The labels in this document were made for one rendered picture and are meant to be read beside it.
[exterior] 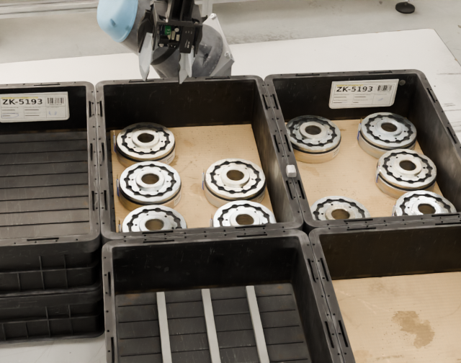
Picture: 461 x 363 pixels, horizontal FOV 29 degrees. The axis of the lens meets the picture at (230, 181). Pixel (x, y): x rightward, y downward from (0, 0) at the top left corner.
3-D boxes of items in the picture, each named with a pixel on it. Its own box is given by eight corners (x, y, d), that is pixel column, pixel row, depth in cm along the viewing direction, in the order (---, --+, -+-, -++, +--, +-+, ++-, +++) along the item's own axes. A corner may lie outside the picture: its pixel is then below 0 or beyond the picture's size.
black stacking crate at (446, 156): (258, 127, 171) (263, 77, 163) (409, 120, 175) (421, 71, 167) (299, 281, 141) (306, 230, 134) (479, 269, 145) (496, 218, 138)
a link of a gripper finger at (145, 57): (130, 92, 144) (150, 45, 139) (127, 70, 149) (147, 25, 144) (148, 96, 146) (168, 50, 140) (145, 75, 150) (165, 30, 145)
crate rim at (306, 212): (261, 85, 165) (262, 73, 163) (419, 78, 169) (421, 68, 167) (304, 239, 135) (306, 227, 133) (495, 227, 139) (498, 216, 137)
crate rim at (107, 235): (95, 91, 160) (94, 80, 159) (261, 85, 165) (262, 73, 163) (101, 251, 131) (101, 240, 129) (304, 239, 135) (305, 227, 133)
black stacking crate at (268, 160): (98, 134, 167) (95, 83, 159) (256, 127, 171) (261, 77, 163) (105, 295, 137) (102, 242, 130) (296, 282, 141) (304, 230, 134)
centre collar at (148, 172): (132, 173, 151) (132, 170, 151) (161, 169, 152) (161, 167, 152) (137, 192, 148) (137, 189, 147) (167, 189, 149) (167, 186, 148)
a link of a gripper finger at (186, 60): (181, 99, 147) (176, 51, 141) (177, 78, 151) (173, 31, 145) (200, 97, 147) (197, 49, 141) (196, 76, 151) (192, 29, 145)
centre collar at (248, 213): (227, 212, 145) (227, 209, 145) (256, 210, 146) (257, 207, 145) (232, 234, 141) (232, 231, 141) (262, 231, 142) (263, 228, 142)
